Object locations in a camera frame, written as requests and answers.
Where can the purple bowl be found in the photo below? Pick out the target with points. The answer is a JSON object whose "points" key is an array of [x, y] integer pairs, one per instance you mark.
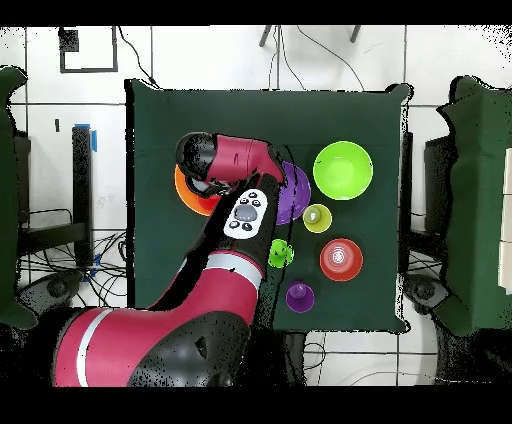
{"points": [[298, 196]]}

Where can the large yellow-orange bowl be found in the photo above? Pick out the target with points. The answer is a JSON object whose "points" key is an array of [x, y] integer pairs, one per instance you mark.
{"points": [[184, 194]]}

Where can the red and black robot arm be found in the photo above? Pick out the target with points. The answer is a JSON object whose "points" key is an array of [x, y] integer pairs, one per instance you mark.
{"points": [[200, 304]]}

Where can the green stepped cup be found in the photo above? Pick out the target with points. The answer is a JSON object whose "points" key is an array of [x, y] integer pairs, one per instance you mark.
{"points": [[282, 254]]}

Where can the yellow tapered cup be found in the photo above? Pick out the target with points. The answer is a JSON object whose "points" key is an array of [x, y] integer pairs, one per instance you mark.
{"points": [[318, 220]]}

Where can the purple cup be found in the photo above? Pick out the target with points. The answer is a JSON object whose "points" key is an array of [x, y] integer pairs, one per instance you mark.
{"points": [[300, 296]]}

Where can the green bowl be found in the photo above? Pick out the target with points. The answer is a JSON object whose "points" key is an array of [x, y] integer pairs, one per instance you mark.
{"points": [[343, 170]]}

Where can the orange-red bowl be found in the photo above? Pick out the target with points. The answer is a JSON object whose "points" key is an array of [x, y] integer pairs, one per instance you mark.
{"points": [[352, 260]]}

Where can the dark green tablecloth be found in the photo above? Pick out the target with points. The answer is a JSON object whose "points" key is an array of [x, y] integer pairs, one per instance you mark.
{"points": [[200, 108]]}

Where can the grey tripod leg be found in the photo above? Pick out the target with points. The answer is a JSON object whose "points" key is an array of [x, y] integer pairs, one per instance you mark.
{"points": [[355, 34], [265, 36]]}

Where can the blue tape strip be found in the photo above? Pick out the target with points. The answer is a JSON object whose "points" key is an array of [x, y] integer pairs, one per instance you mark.
{"points": [[94, 142]]}

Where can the black stand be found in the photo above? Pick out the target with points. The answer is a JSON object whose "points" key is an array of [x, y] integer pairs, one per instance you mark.
{"points": [[82, 180]]}

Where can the black box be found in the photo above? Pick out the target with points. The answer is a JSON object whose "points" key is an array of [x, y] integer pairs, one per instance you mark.
{"points": [[438, 180]]}

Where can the grey office chair base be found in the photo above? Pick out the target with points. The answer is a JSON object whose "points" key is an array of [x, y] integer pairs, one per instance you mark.
{"points": [[424, 290]]}

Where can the dark office chair base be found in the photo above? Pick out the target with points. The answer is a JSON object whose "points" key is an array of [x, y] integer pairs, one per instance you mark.
{"points": [[52, 288]]}

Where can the green cloth covered table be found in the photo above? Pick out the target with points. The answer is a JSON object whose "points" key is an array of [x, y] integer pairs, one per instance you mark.
{"points": [[8, 200], [476, 200]]}

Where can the white boxes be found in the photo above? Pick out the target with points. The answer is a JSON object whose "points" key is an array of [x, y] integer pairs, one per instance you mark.
{"points": [[507, 220]]}

